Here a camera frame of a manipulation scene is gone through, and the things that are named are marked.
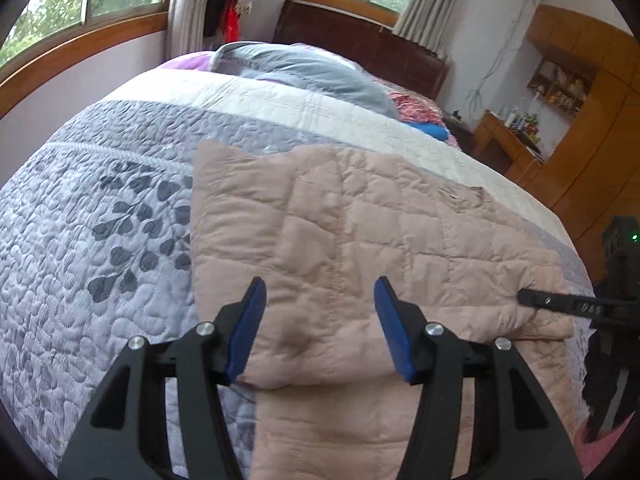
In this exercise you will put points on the grey pillow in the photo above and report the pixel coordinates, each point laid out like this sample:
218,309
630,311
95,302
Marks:
320,70

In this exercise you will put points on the red patterned cloth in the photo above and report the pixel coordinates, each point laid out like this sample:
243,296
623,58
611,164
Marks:
417,105

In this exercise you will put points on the blue cloth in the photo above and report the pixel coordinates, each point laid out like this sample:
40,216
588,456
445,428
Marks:
430,131

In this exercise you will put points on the cluster of small bottles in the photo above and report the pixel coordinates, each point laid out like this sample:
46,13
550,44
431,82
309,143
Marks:
525,122

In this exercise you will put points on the shelf knickknacks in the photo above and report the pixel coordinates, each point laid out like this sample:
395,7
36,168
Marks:
562,87

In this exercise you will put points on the wooden wall cabinet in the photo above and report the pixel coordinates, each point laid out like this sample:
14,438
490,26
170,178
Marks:
600,160

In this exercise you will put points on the hanging red garment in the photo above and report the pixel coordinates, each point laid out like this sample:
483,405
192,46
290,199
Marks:
231,22

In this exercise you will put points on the large wooden-framed window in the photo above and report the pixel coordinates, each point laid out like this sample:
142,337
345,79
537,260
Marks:
75,5

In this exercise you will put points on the dark wooden headboard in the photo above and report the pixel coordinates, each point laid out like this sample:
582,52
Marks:
360,40

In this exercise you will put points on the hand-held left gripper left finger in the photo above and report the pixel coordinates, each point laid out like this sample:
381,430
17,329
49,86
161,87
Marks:
247,330

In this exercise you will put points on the grey leaf-patterned quilt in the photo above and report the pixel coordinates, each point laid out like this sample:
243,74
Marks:
100,160

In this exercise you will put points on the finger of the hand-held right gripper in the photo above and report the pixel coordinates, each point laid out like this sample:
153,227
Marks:
550,300

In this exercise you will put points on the pale curtain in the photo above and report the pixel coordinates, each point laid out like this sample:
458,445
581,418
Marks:
430,5
192,5

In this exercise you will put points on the dark nightstand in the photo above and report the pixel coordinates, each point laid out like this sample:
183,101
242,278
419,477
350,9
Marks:
457,132

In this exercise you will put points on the purple floral bedsheet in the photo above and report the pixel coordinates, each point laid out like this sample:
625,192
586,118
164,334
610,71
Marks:
190,62

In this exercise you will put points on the beige quilted jacket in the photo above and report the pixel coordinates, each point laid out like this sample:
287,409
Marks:
325,220

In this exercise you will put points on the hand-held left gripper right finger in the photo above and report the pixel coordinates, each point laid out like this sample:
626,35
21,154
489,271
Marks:
395,330

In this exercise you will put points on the wooden desk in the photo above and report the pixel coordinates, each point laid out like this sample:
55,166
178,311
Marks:
500,147

